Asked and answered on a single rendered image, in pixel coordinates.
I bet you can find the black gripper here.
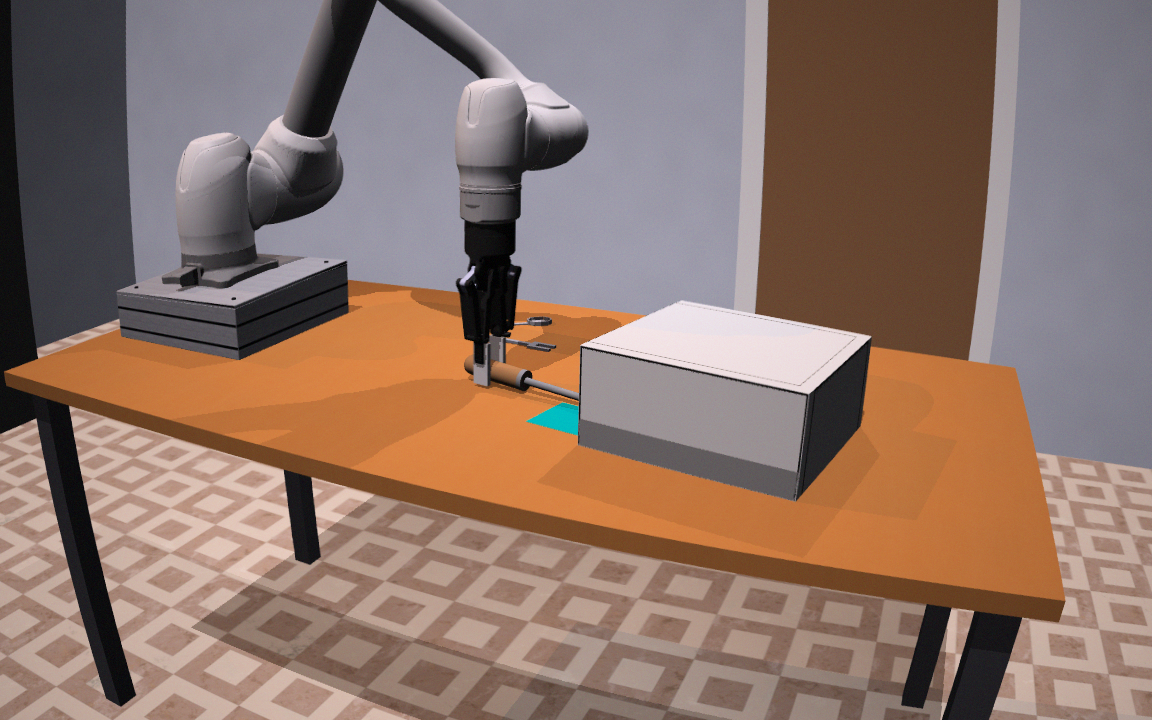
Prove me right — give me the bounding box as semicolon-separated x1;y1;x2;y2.
456;220;522;386

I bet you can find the teal square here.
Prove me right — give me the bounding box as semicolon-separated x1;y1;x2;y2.
526;402;579;435

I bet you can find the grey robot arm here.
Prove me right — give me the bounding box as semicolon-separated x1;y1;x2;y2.
162;0;588;289

